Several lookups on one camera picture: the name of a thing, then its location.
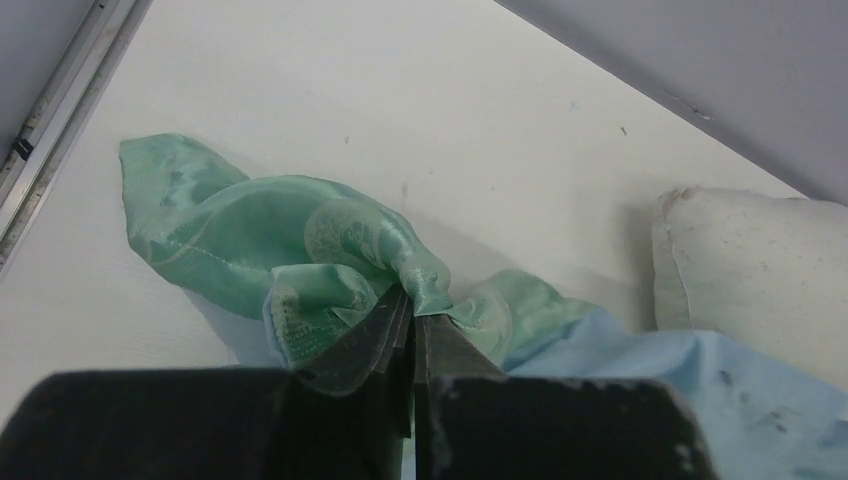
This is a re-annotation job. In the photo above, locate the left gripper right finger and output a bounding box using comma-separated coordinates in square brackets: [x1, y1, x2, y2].
[413, 315, 717, 479]

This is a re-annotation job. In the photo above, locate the aluminium frame rail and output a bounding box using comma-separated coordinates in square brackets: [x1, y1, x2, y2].
[1, 1, 151, 267]

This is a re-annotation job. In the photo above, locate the white pillow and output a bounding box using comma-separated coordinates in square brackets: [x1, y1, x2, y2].
[651, 187, 847, 387]

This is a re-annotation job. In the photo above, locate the green and blue pillowcase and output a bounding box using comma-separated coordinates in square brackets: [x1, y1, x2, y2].
[119, 133, 847, 479]

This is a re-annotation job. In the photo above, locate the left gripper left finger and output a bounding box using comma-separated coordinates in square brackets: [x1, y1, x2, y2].
[1, 286, 412, 479]

